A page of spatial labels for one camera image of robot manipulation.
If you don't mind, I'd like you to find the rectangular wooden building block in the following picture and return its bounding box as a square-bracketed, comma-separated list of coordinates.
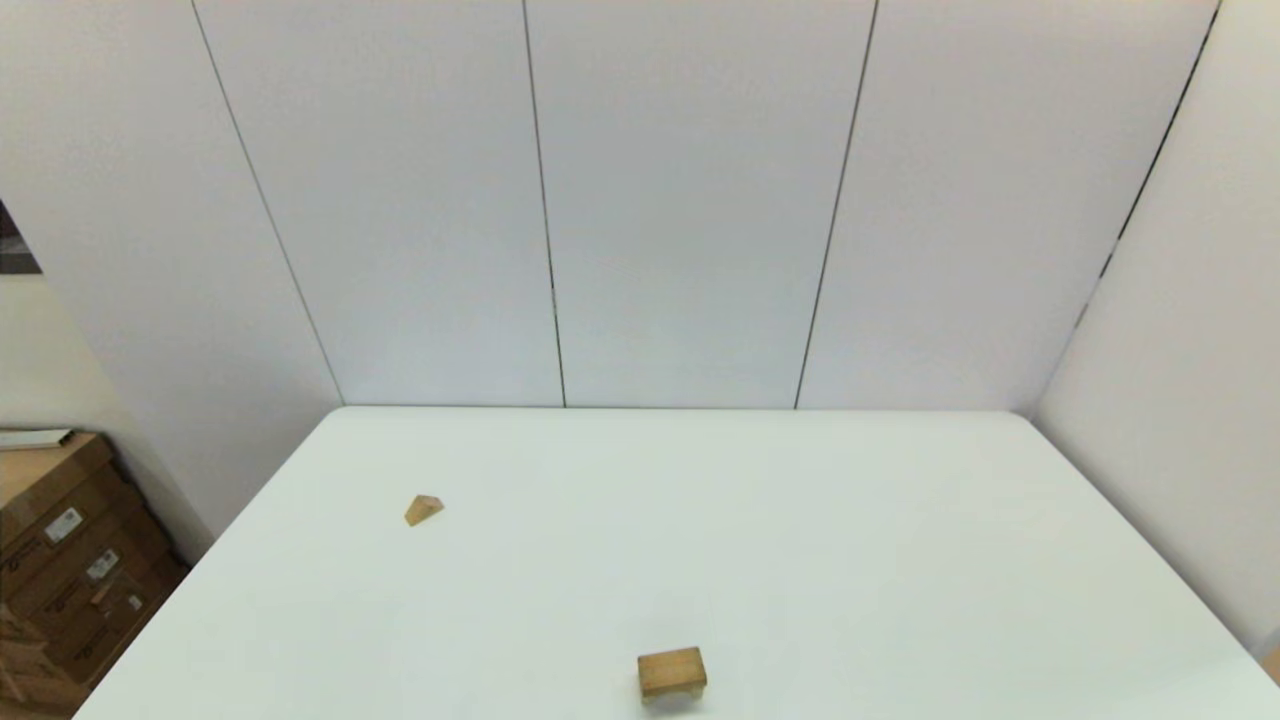
[638, 647, 708, 697]

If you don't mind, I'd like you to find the cardboard box with white label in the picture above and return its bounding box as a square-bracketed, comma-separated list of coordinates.
[0, 500, 166, 629]
[0, 432, 129, 561]
[30, 555, 191, 691]

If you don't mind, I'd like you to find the plain cardboard box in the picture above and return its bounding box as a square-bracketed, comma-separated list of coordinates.
[0, 600, 61, 713]

